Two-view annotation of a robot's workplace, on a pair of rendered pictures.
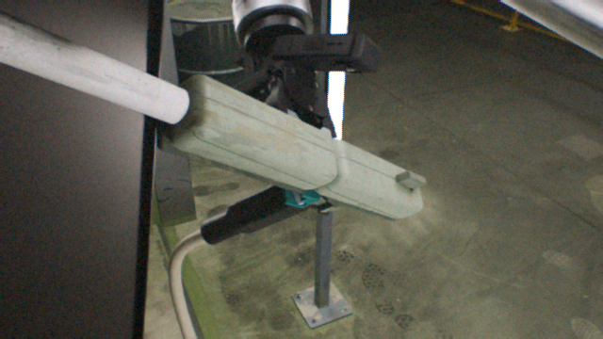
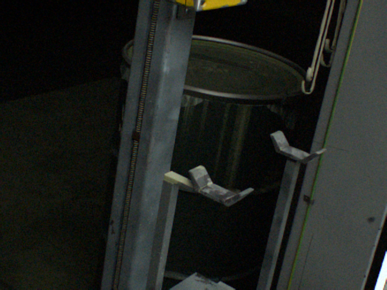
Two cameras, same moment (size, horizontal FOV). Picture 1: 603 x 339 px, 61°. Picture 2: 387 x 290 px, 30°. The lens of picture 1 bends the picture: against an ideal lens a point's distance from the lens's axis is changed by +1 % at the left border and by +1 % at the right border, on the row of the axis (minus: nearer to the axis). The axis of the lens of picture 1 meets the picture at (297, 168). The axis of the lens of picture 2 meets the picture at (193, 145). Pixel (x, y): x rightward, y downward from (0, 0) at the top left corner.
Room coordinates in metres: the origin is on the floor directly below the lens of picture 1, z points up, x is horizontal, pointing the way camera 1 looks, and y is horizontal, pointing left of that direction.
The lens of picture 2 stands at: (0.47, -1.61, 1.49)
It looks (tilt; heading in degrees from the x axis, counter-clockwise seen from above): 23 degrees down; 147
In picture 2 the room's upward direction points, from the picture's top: 10 degrees clockwise
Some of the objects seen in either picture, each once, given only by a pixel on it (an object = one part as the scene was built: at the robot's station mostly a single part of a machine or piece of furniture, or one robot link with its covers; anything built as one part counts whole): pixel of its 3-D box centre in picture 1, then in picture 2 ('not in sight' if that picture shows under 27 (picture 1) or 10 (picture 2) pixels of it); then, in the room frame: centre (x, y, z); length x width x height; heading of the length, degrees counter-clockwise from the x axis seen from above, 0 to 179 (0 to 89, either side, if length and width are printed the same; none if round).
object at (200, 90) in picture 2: not in sight; (194, 192); (-1.26, -0.45, 0.44); 0.59 x 0.58 x 0.89; 6
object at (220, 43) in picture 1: (216, 78); not in sight; (2.92, 0.50, 0.44); 0.59 x 0.58 x 0.89; 39
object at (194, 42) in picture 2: not in sight; (216, 68); (-1.27, -0.45, 0.86); 0.54 x 0.54 x 0.01
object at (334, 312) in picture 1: (321, 303); not in sight; (1.50, -0.10, 0.01); 0.20 x 0.20 x 0.01; 25
